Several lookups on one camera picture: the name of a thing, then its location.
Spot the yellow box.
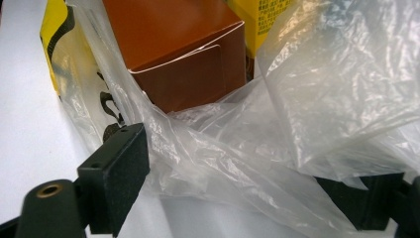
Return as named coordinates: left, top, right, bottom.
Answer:
left=226, top=0, right=293, bottom=59

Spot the translucent plastic bag with smiley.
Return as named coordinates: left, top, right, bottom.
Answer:
left=39, top=0, right=420, bottom=238

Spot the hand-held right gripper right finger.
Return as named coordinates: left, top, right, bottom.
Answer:
left=315, top=172, right=405, bottom=232

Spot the brown box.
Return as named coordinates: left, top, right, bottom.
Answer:
left=102, top=0, right=256, bottom=114

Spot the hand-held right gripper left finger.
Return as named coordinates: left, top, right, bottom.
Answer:
left=76, top=122, right=152, bottom=238

